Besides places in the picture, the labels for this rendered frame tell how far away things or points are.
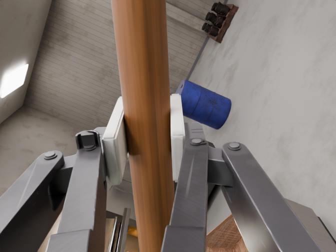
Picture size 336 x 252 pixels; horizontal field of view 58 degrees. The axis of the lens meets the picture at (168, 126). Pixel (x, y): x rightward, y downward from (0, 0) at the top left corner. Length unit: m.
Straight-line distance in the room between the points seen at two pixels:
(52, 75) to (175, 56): 3.79
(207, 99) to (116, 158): 4.82
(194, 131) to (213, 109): 4.81
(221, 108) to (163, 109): 4.86
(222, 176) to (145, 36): 0.08
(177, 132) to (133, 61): 0.05
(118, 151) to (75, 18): 9.31
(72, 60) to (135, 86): 9.52
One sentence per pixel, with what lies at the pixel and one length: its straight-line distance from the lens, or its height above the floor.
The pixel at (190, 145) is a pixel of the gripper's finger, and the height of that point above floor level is 1.71.
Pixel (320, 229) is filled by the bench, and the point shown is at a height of 0.16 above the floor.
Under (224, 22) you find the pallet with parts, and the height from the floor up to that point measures 0.14.
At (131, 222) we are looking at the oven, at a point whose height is 1.34.
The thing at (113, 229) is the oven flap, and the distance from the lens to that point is 2.09.
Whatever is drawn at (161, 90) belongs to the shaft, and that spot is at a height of 1.73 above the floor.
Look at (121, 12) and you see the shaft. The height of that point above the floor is 1.77.
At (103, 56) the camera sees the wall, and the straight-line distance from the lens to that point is 9.45.
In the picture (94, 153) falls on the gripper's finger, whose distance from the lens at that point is 0.15.
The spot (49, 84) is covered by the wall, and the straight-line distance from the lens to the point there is 10.12.
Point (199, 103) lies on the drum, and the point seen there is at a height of 0.54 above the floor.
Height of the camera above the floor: 1.75
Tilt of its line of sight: 11 degrees down
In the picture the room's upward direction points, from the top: 68 degrees counter-clockwise
